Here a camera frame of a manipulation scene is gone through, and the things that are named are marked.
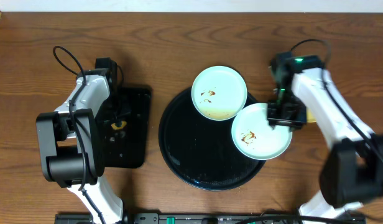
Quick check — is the yellow plate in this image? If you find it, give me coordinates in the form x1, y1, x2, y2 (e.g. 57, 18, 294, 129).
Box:
307, 108, 316, 123

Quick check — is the mint green plate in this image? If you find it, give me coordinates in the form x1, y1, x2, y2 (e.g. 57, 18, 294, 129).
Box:
191, 66, 247, 121
231, 103, 292, 161

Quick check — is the yellow green sponge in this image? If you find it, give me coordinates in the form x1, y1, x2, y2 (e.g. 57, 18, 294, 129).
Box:
111, 121, 127, 130

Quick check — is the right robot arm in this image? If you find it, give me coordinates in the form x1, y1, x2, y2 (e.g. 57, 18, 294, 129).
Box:
267, 52, 383, 219

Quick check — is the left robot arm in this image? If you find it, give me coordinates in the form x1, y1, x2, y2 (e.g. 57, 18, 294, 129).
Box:
36, 58, 124, 223

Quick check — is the black rectangular water tray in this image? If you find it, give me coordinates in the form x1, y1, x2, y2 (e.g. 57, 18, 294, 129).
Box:
96, 88, 151, 169

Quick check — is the round black tray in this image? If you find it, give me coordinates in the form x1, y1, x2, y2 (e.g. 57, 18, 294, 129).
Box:
159, 88, 265, 191

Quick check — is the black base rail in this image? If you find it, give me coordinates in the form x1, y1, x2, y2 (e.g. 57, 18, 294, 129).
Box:
53, 212, 366, 224

